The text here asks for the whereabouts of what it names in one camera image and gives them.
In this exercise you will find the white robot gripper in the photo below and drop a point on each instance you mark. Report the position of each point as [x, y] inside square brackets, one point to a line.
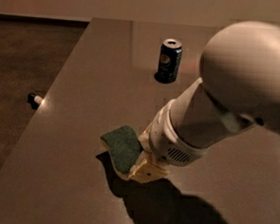
[165, 140]

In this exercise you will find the green and yellow sponge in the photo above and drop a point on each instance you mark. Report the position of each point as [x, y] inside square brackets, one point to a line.
[124, 148]

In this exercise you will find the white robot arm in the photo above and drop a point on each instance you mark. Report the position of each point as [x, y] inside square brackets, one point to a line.
[238, 88]

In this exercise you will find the blue Pepsi can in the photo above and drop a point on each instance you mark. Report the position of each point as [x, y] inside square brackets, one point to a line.
[169, 60]

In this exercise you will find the small black white floor object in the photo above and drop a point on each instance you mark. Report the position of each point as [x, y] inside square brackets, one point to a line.
[33, 98]

